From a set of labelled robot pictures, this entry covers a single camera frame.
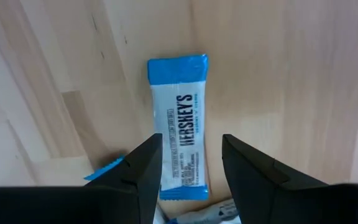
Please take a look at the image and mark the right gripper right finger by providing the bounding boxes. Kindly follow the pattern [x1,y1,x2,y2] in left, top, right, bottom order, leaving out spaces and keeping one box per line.
[222,133,358,224]

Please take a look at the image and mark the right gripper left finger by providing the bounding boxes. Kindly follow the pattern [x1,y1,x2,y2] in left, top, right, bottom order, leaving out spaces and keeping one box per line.
[0,133,163,224]

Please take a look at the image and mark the white blue Hershey's bar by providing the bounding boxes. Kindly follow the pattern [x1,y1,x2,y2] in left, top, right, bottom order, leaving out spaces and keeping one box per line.
[147,53,210,202]
[165,198,243,224]
[83,154,126,182]

